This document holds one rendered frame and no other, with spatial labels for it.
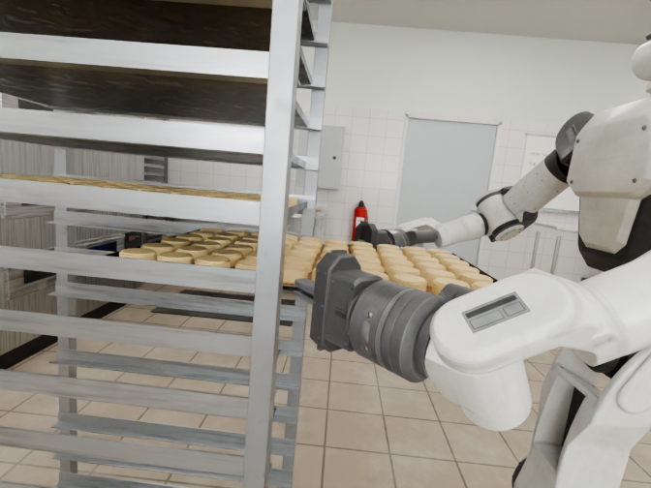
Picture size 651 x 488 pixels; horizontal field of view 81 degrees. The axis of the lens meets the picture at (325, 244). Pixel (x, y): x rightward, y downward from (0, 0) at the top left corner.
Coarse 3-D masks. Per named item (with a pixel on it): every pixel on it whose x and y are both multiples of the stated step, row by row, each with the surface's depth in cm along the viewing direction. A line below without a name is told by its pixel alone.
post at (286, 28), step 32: (288, 0) 42; (288, 32) 43; (288, 64) 43; (288, 96) 44; (288, 128) 44; (288, 160) 45; (288, 192) 47; (256, 288) 47; (256, 320) 48; (256, 352) 48; (256, 384) 49; (256, 416) 50; (256, 448) 50; (256, 480) 51
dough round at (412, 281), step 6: (396, 276) 55; (402, 276) 55; (408, 276) 55; (414, 276) 56; (396, 282) 53; (402, 282) 52; (408, 282) 52; (414, 282) 52; (420, 282) 53; (426, 282) 54; (414, 288) 52; (420, 288) 52
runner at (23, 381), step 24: (0, 384) 54; (24, 384) 54; (48, 384) 54; (72, 384) 54; (96, 384) 54; (120, 384) 53; (168, 408) 54; (192, 408) 53; (216, 408) 53; (240, 408) 53
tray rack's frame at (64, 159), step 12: (60, 156) 92; (72, 156) 94; (60, 168) 92; (72, 168) 94; (60, 228) 95; (72, 228) 96; (60, 240) 95; (72, 240) 97; (60, 276) 97; (72, 276) 98; (60, 300) 98; (72, 300) 99; (60, 312) 98; (72, 312) 99; (60, 348) 99; (72, 348) 101; (60, 372) 100; (72, 372) 102; (60, 408) 102; (72, 408) 103; (60, 432) 103; (72, 432) 104; (60, 468) 105; (72, 468) 105
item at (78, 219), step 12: (60, 216) 94; (72, 216) 94; (84, 216) 94; (96, 216) 93; (108, 216) 93; (120, 216) 93; (108, 228) 91; (120, 228) 93; (132, 228) 93; (144, 228) 93; (156, 228) 93; (168, 228) 93; (180, 228) 93; (192, 228) 92; (228, 228) 92; (240, 228) 92
